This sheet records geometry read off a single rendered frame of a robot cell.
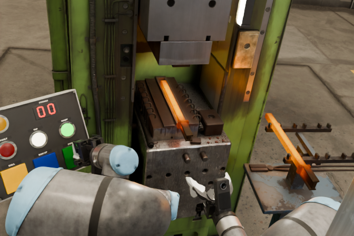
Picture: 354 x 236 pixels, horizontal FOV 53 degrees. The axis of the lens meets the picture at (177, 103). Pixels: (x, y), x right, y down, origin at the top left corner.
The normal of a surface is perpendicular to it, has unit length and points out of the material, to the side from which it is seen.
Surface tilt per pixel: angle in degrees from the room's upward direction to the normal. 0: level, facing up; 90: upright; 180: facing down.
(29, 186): 20
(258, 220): 0
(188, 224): 90
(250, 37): 90
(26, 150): 60
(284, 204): 0
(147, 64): 90
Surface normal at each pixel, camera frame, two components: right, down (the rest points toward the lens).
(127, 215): 0.48, -0.27
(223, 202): 0.33, 0.03
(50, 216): -0.04, -0.04
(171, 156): 0.26, 0.53
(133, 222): 0.54, -0.03
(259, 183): 0.11, -0.85
